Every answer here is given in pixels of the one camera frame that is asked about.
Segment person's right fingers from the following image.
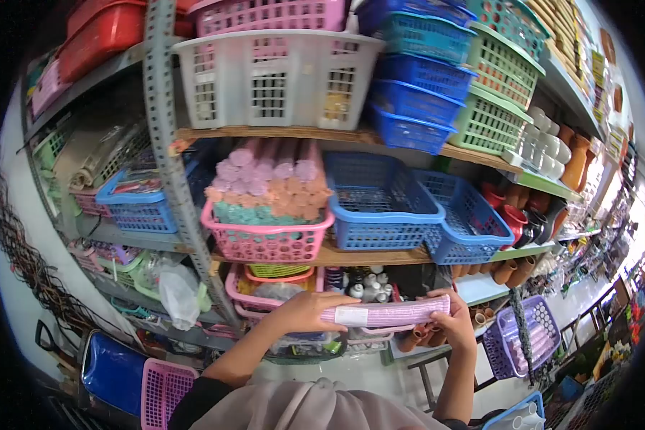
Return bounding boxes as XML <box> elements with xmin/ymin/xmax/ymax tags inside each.
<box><xmin>424</xmin><ymin>314</ymin><xmax>453</xmax><ymax>338</ymax></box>

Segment pink mat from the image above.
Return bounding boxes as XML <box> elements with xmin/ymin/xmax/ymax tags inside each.
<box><xmin>320</xmin><ymin>294</ymin><xmax>452</xmax><ymax>329</ymax></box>

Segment person's right hand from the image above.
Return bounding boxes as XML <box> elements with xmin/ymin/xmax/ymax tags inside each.
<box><xmin>416</xmin><ymin>288</ymin><xmax>478</xmax><ymax>356</ymax></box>

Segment blue basket with white pipes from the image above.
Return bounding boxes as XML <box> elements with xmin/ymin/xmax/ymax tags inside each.
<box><xmin>481</xmin><ymin>390</ymin><xmax>547</xmax><ymax>430</ymax></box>

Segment bundle of dark cords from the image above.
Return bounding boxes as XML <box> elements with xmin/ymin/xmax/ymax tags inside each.
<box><xmin>0</xmin><ymin>176</ymin><xmax>115</xmax><ymax>335</ymax></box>

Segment full shop shelf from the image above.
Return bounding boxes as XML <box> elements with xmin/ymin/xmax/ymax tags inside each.
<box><xmin>21</xmin><ymin>0</ymin><xmax>645</xmax><ymax>373</ymax></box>

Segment person's left thumb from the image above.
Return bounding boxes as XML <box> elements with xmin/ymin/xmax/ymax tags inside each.
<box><xmin>307</xmin><ymin>293</ymin><xmax>362</xmax><ymax>311</ymax></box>

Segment person's left hand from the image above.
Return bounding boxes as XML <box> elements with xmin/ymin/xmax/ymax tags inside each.
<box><xmin>258</xmin><ymin>291</ymin><xmax>362</xmax><ymax>337</ymax></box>

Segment blue plastic tub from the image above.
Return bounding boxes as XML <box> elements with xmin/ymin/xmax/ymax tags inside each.
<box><xmin>79</xmin><ymin>329</ymin><xmax>149</xmax><ymax>418</ymax></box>

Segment purple plastic basket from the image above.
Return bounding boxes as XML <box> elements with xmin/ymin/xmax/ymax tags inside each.
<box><xmin>482</xmin><ymin>294</ymin><xmax>563</xmax><ymax>381</ymax></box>

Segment pink plastic basket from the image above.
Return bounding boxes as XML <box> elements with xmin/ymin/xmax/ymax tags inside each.
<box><xmin>140</xmin><ymin>357</ymin><xmax>200</xmax><ymax>430</ymax></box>

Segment person's body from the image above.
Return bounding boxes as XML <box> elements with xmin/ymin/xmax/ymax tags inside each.
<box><xmin>168</xmin><ymin>376</ymin><xmax>465</xmax><ymax>430</ymax></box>

